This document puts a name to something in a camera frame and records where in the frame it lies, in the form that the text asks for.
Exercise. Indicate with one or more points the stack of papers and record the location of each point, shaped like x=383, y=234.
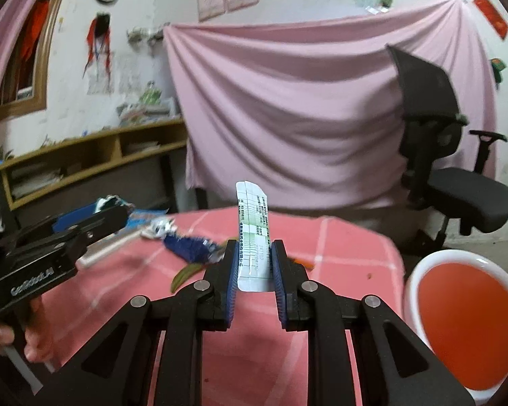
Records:
x=146, y=110

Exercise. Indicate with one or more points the pink hanging cloth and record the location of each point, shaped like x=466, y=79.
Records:
x=288, y=105

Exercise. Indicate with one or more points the crumpled silver foil wrapper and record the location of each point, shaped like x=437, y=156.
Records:
x=161, y=228

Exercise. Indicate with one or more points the red and white plastic stool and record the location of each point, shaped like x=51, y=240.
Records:
x=465, y=330

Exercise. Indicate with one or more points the pink curtain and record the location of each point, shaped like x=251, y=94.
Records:
x=4, y=42

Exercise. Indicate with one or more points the wooden window frame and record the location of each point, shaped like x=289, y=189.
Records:
x=23, y=101

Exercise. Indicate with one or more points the white stick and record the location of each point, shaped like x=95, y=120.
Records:
x=106, y=251

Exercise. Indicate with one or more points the black office chair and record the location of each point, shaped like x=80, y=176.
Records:
x=465, y=186

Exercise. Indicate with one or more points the red wall envelope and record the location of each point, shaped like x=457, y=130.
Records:
x=491, y=15

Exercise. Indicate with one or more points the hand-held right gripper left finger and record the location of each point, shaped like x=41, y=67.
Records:
x=233, y=279

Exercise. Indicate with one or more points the pink checkered tablecloth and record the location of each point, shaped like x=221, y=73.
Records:
x=343, y=241

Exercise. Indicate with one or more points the white blue wrapper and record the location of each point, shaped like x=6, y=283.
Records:
x=112, y=204

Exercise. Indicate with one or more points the red tassel wall decoration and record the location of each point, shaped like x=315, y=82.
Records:
x=99, y=42

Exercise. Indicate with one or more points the person's left hand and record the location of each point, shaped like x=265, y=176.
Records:
x=34, y=338

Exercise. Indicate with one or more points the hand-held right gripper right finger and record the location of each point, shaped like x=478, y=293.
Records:
x=278, y=279

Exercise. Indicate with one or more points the wooden wall shelf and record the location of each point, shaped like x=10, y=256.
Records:
x=97, y=143

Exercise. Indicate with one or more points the dark blue snack wrapper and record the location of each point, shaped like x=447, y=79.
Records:
x=190, y=249

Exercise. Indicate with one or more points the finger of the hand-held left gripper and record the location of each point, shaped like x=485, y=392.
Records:
x=106, y=222
x=74, y=218

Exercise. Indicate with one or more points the white toothpaste tube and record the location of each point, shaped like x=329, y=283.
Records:
x=254, y=228

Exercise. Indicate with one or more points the red berry sprig with leaves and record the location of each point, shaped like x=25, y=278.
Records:
x=186, y=277

